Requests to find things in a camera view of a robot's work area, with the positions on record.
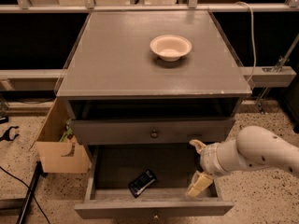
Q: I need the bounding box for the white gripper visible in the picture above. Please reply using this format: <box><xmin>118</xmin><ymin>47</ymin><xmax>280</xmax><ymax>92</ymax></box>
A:
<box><xmin>186</xmin><ymin>139</ymin><xmax>231</xmax><ymax>197</ymax></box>

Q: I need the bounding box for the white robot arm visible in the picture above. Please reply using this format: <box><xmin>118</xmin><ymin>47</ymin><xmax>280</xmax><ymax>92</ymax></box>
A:
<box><xmin>187</xmin><ymin>126</ymin><xmax>299</xmax><ymax>197</ymax></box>

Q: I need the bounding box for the closed grey top drawer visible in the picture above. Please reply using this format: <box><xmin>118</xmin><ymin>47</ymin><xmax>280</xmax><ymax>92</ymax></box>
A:
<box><xmin>71</xmin><ymin>118</ymin><xmax>235</xmax><ymax>146</ymax></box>

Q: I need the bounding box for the round drawer knob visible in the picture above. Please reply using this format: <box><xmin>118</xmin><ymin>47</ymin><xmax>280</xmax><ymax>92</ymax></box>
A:
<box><xmin>150</xmin><ymin>130</ymin><xmax>159</xmax><ymax>138</ymax></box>

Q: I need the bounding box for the open grey middle drawer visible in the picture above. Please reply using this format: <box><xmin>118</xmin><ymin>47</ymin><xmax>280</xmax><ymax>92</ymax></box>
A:
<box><xmin>75</xmin><ymin>144</ymin><xmax>233</xmax><ymax>219</ymax></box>

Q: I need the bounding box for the grey wooden drawer cabinet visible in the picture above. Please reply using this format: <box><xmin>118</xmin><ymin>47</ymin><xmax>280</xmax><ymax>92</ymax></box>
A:
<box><xmin>55</xmin><ymin>9</ymin><xmax>253</xmax><ymax>224</ymax></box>

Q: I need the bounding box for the white paper bowl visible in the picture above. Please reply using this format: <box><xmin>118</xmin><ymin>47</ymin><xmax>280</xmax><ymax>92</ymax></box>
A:
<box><xmin>149</xmin><ymin>35</ymin><xmax>192</xmax><ymax>62</ymax></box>

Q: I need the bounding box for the green item in box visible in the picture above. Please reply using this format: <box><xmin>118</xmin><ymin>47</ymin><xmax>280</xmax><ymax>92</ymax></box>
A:
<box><xmin>60</xmin><ymin>120</ymin><xmax>73</xmax><ymax>142</ymax></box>

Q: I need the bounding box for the cardboard box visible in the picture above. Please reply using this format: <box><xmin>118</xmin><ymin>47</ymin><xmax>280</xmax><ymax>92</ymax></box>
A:
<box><xmin>35</xmin><ymin>99</ymin><xmax>90</xmax><ymax>174</ymax></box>

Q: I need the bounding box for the black metal floor bar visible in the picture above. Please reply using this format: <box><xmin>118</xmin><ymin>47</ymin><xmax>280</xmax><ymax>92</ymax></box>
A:
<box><xmin>16</xmin><ymin>161</ymin><xmax>43</xmax><ymax>224</ymax></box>

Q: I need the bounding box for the black clamp tool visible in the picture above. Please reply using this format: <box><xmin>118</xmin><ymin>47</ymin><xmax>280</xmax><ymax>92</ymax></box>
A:
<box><xmin>0</xmin><ymin>126</ymin><xmax>19</xmax><ymax>141</ymax></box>

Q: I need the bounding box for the aluminium frame rail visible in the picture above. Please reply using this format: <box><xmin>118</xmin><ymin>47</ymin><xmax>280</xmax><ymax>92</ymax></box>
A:
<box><xmin>0</xmin><ymin>0</ymin><xmax>299</xmax><ymax>91</ymax></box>

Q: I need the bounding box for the white cable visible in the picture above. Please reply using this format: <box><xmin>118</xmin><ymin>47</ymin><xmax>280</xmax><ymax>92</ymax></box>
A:
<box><xmin>235</xmin><ymin>1</ymin><xmax>258</xmax><ymax>82</ymax></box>

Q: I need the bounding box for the black floor cable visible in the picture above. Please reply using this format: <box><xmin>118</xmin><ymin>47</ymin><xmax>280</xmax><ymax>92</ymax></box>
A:
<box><xmin>0</xmin><ymin>165</ymin><xmax>51</xmax><ymax>224</ymax></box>

